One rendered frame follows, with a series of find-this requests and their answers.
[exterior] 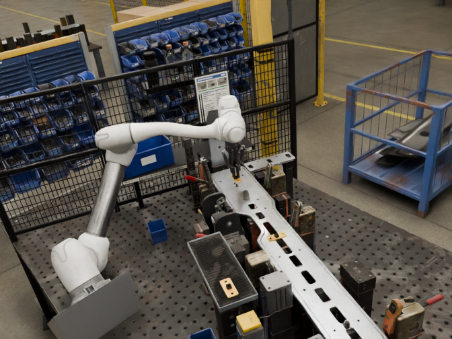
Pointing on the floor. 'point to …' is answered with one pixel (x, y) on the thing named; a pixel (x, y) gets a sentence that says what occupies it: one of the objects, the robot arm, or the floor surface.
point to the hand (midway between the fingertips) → (235, 171)
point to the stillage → (404, 141)
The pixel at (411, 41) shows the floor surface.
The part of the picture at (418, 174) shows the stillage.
